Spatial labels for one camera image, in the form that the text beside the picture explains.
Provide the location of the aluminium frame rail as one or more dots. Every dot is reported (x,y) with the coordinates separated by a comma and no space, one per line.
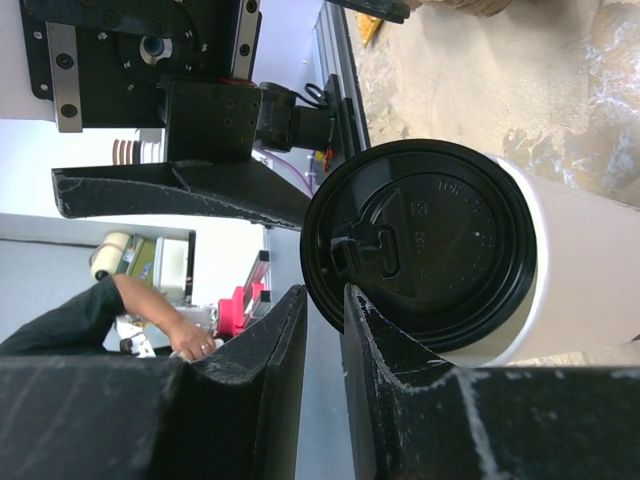
(334,69)

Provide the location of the person hand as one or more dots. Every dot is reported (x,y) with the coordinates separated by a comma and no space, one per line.
(190,342)

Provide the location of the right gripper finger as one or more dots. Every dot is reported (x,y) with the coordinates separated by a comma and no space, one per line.
(236,414)
(247,191)

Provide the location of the person forearm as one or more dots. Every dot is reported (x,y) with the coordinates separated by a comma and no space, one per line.
(80,325)

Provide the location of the brown cardboard cup carrier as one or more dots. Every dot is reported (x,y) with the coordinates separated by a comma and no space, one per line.
(477,8)

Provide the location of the white paper cup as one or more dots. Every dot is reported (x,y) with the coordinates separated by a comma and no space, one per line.
(585,292)

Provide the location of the black cup lid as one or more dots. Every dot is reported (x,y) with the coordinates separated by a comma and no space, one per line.
(439,237)

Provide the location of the yellow snack bag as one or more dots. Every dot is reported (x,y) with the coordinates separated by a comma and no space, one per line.
(368,26)

